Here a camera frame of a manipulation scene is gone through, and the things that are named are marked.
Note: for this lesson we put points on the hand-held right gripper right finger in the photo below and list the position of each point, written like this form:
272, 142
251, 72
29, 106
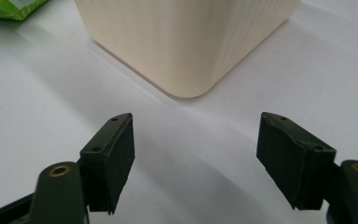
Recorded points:
295, 158

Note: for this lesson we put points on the green packet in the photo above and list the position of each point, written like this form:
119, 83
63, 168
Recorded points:
11, 7

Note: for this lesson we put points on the cream ribbed plastic bin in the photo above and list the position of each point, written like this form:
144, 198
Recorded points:
180, 40

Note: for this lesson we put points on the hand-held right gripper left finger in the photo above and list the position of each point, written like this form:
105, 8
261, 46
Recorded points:
107, 161

